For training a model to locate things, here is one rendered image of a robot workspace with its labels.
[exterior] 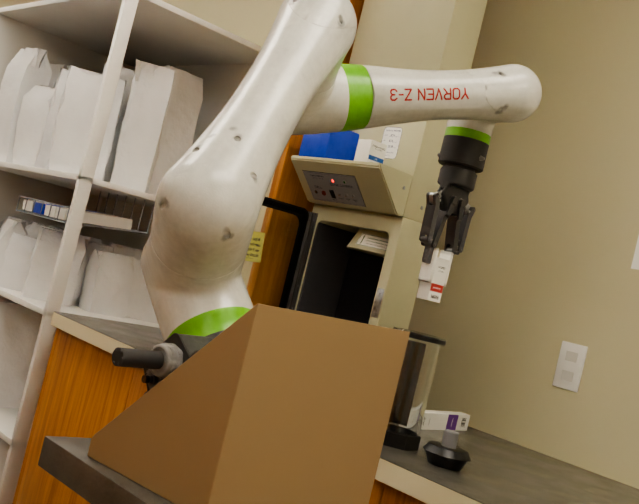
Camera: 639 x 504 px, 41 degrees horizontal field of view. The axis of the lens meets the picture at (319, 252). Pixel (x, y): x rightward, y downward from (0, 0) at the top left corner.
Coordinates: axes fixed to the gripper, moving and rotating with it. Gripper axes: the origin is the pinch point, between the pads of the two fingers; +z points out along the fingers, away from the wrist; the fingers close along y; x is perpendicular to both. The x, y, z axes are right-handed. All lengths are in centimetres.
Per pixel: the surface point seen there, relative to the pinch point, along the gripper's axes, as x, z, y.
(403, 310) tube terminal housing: -25.6, 10.5, -22.9
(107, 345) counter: -90, 39, 15
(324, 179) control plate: -47, -16, -7
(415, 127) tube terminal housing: -28.7, -32.4, -15.1
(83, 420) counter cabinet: -98, 61, 12
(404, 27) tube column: -40, -58, -15
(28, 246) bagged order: -184, 22, 0
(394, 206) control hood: -25.7, -12.5, -11.3
